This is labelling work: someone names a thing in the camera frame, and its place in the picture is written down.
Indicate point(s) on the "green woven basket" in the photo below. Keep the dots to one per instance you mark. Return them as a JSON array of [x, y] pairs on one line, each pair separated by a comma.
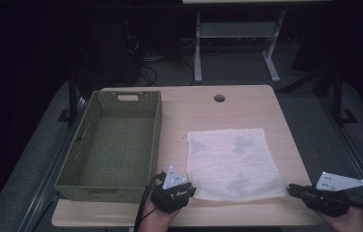
[[118, 145]]

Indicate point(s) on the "person's right hand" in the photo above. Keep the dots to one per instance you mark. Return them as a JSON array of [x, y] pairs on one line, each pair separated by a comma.
[[350, 222]]

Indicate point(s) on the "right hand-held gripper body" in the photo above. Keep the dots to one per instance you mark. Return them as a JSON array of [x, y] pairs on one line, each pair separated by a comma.
[[327, 201]]

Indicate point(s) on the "person's left hand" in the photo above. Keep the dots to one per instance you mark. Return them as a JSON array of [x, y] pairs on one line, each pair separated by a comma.
[[155, 222]]

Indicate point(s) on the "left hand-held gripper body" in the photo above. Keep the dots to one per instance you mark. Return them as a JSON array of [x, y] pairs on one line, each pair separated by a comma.
[[166, 198]]

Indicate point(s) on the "black metal post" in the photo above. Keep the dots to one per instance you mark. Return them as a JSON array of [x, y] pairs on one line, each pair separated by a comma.
[[72, 96], [338, 96]]

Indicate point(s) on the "white towel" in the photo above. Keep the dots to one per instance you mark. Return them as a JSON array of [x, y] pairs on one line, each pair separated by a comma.
[[234, 164]]

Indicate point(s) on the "white metal table frame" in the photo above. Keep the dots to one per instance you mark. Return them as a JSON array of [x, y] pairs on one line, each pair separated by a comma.
[[234, 30]]

